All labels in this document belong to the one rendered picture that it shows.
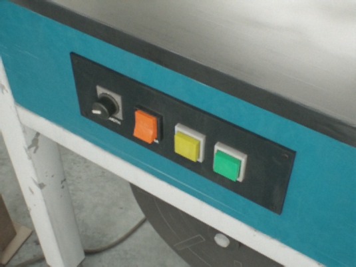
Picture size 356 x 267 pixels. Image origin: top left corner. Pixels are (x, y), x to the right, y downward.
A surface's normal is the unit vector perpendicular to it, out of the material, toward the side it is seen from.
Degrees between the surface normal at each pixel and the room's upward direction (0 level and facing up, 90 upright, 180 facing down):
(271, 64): 0
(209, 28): 0
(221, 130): 90
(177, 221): 90
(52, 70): 90
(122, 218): 0
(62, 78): 90
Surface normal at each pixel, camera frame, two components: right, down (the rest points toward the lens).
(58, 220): 0.84, 0.40
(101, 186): 0.00, -0.70
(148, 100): -0.55, 0.60
